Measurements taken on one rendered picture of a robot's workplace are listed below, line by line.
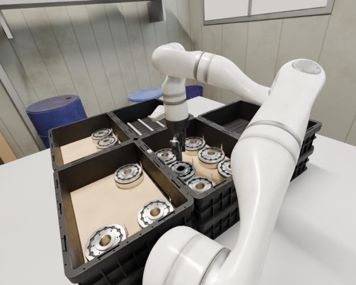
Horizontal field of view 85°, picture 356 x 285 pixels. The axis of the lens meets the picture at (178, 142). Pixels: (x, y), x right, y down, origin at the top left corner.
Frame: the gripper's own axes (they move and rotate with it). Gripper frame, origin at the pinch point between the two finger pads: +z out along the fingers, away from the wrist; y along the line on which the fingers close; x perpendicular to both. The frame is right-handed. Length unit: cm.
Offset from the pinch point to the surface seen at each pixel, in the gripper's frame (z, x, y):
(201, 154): 5.4, -6.3, 7.3
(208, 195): -1.1, -11.3, -19.9
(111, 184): 8.4, 24.9, -9.9
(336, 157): 21, -66, 31
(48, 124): 29, 146, 78
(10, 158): 57, 191, 59
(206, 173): 8.3, -8.9, -0.9
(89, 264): -1.4, 9.6, -40.1
